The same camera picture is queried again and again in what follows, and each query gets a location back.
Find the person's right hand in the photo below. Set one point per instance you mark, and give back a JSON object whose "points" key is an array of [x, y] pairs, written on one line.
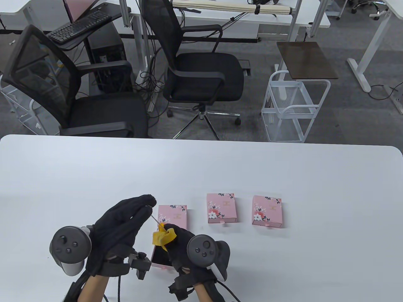
{"points": [[181, 251]]}

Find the person's left hand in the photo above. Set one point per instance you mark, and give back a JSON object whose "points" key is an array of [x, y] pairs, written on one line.
{"points": [[122, 223]]}

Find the pink tray black lining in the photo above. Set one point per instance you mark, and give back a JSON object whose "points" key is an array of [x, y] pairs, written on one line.
{"points": [[160, 259]]}

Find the yellow cleaning cloth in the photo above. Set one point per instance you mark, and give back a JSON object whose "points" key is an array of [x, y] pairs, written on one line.
{"points": [[162, 237]]}

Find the pink floral gift box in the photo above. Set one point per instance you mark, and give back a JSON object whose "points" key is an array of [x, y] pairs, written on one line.
{"points": [[174, 215]]}

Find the pink floral box sleeve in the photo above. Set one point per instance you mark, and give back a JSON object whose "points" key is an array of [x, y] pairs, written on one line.
{"points": [[267, 210]]}

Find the person's right forearm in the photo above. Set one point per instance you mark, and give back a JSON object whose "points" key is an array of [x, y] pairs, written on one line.
{"points": [[204, 294]]}

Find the person's left forearm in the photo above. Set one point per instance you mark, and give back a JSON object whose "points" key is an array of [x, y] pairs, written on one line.
{"points": [[93, 289]]}

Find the grey hand controller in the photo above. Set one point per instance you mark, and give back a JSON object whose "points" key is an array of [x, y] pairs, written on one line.
{"points": [[70, 243], [203, 250]]}

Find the black mesh office chair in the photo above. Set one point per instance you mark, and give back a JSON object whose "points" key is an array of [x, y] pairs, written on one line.
{"points": [[104, 113]]}

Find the black chair chrome base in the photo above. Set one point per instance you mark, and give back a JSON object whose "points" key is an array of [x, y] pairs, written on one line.
{"points": [[204, 75]]}

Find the black computer tower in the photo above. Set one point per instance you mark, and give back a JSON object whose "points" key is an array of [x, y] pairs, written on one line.
{"points": [[107, 47]]}

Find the black keyboard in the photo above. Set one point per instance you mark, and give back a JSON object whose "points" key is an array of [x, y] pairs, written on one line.
{"points": [[78, 26]]}

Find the black keyboard tray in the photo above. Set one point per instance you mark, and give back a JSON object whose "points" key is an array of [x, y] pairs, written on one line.
{"points": [[115, 9]]}

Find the dark brown wooden board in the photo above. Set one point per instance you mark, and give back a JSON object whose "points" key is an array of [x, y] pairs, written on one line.
{"points": [[307, 59]]}

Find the rolled beige mat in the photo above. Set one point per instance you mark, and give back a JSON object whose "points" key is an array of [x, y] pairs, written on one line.
{"points": [[220, 5]]}

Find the white desk foot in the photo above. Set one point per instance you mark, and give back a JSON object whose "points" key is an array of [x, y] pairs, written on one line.
{"points": [[397, 105]]}

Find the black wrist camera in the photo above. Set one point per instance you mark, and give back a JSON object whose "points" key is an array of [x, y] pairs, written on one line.
{"points": [[181, 288], [140, 264]]}

